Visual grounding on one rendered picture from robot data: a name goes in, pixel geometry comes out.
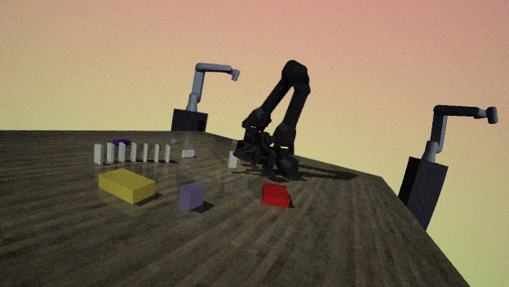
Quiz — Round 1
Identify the white domino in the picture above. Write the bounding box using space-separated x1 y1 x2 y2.
143 143 148 161
118 142 126 161
94 143 104 165
182 150 195 157
153 144 159 162
228 151 237 168
165 145 170 162
131 143 136 161
106 143 114 162

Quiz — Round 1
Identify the yellow rectangular block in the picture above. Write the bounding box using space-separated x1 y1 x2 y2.
98 168 156 205

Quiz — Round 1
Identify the red flat block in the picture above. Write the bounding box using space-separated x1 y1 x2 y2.
263 182 290 208

